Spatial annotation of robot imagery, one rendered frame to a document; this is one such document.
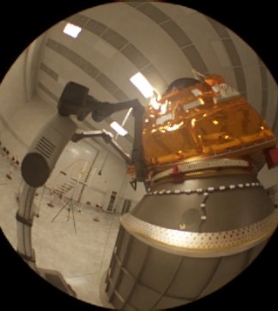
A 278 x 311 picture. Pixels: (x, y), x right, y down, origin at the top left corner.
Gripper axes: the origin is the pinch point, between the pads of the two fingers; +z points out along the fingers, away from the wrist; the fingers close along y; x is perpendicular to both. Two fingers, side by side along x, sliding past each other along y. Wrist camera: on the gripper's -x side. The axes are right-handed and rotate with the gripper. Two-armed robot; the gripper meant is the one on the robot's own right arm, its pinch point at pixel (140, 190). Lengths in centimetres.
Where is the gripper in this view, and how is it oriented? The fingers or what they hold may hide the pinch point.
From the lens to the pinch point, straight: 65.1
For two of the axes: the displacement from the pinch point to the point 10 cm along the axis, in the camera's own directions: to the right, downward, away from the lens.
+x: -5.8, -0.4, -8.2
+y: -8.1, 1.2, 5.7
